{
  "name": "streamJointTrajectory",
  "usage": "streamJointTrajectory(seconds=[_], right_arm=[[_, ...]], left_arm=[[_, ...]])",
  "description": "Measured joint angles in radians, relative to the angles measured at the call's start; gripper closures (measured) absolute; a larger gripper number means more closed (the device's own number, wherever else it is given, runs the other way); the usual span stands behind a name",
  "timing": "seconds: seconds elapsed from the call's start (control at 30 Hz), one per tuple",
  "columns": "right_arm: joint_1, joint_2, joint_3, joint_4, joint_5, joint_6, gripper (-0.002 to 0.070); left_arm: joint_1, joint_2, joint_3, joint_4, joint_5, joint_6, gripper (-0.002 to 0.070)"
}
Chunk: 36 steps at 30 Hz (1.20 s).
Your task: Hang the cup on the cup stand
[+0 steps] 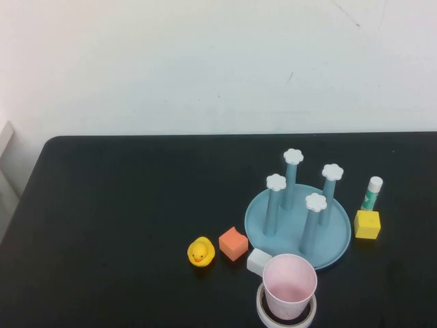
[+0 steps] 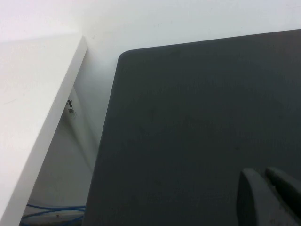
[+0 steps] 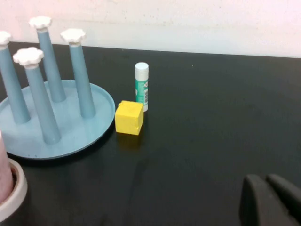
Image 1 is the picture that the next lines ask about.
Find pink plastic cup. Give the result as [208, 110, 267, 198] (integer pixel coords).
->
[262, 253, 318, 321]

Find white green glue stick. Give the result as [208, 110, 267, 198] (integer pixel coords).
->
[360, 176, 384, 212]

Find white double-sided tape roll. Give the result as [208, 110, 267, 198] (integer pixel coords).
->
[256, 283, 318, 328]

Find orange foam cube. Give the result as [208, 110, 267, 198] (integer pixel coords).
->
[218, 226, 249, 263]

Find yellow foam cube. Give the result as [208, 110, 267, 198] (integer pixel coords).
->
[353, 209, 382, 240]

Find blue cup stand white caps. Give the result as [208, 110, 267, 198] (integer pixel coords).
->
[244, 148, 352, 271]

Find white foam cube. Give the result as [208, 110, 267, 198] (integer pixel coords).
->
[246, 248, 273, 275]

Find yellow rubber duck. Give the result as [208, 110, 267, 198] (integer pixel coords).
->
[186, 236, 216, 268]

